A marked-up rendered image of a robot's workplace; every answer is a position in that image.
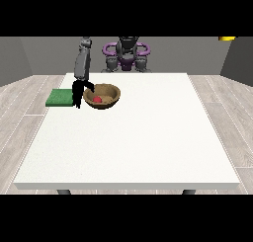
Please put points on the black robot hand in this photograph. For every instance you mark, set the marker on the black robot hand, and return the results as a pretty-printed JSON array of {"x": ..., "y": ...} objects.
[{"x": 77, "y": 90}]

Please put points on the brown wooden bowl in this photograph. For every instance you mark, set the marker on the brown wooden bowl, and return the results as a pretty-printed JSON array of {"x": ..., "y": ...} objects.
[{"x": 107, "y": 93}]

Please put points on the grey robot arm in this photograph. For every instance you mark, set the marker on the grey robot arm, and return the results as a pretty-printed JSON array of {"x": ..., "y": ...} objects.
[{"x": 82, "y": 64}]

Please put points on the green square pad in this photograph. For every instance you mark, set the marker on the green square pad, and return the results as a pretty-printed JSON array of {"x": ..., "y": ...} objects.
[{"x": 60, "y": 97}]

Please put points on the small red ball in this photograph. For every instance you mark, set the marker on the small red ball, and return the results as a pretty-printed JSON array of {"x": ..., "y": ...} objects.
[{"x": 97, "y": 99}]

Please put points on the yellow cup with melon print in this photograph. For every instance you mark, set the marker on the yellow cup with melon print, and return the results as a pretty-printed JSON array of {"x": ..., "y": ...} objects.
[{"x": 227, "y": 38}]

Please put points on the grey robot trunk purple rings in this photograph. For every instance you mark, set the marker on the grey robot trunk purple rings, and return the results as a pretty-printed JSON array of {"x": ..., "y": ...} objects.
[{"x": 126, "y": 59}]

